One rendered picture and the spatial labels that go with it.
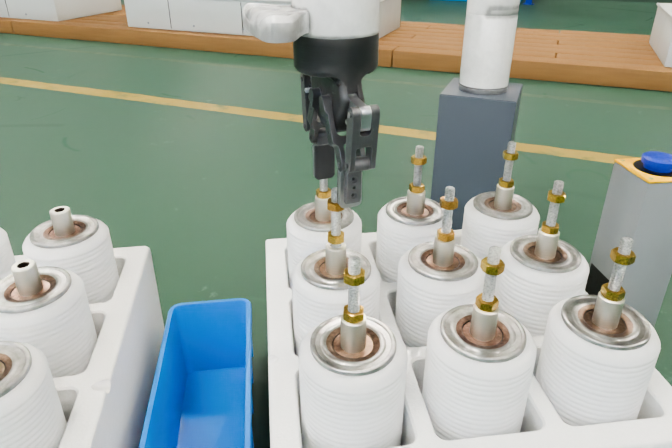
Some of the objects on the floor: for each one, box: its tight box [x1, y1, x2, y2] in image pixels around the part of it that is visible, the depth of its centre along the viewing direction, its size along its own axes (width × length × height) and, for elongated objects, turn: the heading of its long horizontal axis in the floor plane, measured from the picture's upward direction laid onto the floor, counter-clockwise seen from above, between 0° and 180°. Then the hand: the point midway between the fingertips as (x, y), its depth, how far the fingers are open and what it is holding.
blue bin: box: [139, 298, 254, 448], centre depth 64 cm, size 30×11×12 cm, turn 8°
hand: (335, 178), depth 53 cm, fingers open, 6 cm apart
